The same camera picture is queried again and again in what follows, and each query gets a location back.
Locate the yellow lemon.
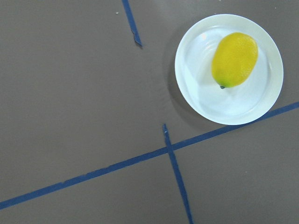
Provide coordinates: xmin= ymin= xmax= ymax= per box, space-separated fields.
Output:
xmin=211 ymin=32 xmax=258 ymax=89

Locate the white round plate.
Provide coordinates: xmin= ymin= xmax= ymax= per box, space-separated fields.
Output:
xmin=175 ymin=14 xmax=284 ymax=125

